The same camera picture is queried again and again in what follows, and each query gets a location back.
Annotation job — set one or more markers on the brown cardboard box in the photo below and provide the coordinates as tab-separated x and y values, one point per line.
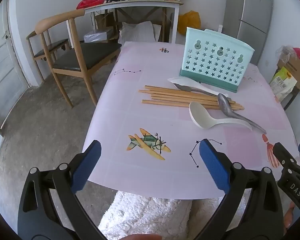
297	73

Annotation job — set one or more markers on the person's right hand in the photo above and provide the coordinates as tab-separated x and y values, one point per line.
289	216

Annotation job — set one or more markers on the white sack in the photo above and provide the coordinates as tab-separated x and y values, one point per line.
137	32

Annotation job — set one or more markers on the yellow green rice bag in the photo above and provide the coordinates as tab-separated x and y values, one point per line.
282	83

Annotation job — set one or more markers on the white plastic ladle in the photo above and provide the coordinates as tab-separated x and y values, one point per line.
198	115

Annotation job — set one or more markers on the clear plastic bag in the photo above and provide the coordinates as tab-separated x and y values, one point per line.
284	52

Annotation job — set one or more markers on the white spoon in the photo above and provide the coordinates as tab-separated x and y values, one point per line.
185	80

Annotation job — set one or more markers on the white fleece garment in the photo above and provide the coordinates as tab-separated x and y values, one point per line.
145	212

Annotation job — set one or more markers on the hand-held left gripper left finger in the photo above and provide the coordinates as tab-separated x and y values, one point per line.
86	166

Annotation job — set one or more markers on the white frame desk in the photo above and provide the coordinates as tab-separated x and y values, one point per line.
140	3

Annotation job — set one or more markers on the large metal spoon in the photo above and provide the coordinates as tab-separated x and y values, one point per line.
225	105

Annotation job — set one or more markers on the wooden chair dark seat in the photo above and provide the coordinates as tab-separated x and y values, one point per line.
90	57
52	46

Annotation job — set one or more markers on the mint green utensil holder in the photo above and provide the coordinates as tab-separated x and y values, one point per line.
215	62

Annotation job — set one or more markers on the red cloth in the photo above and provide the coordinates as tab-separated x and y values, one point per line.
90	1

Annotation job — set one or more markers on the white door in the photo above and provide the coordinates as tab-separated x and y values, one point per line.
2	67

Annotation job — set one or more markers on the person's left hand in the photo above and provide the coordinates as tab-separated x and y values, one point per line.
140	237

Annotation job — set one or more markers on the silver wrapped box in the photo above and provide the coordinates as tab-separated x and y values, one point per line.
98	35

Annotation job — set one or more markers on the yellow plastic bag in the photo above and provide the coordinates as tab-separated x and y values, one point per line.
188	22

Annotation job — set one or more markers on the bundle of wooden chopsticks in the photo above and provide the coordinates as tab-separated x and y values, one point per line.
170	97

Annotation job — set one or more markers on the grey refrigerator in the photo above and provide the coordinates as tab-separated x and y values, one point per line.
250	17

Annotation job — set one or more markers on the small metal spoon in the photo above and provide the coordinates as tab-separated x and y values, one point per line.
183	87

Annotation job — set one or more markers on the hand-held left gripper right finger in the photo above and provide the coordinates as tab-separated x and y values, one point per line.
215	166

